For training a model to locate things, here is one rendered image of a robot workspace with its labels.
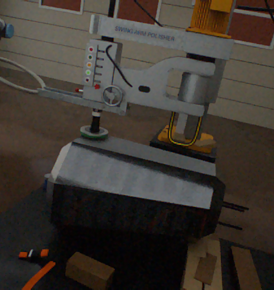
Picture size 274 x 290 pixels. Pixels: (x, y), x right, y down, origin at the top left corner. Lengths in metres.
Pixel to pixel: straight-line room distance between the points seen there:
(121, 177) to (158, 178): 0.25
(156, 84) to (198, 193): 0.78
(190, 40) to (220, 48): 0.19
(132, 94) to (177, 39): 0.47
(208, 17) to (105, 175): 1.22
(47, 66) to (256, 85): 5.85
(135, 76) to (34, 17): 7.71
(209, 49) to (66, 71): 7.37
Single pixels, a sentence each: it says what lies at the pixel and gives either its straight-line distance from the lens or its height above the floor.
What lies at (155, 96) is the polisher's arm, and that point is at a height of 1.23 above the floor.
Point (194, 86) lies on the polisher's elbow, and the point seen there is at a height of 1.34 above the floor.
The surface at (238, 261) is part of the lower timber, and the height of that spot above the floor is 0.09.
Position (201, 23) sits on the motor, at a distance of 2.06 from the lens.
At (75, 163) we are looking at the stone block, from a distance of 2.12.
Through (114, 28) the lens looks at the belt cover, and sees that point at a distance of 2.08.
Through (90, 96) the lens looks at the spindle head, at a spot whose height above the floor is 1.13.
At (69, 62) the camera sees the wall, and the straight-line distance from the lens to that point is 9.08.
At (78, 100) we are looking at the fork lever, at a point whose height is 1.08.
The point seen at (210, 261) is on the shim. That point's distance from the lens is 2.30.
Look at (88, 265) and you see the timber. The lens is 2.14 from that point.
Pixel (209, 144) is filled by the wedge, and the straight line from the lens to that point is 2.73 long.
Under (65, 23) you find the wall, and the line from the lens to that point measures 9.13.
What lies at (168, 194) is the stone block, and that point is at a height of 0.66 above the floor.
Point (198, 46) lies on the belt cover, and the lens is 2.03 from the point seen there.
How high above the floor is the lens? 1.59
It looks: 19 degrees down
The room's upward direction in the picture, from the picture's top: 11 degrees clockwise
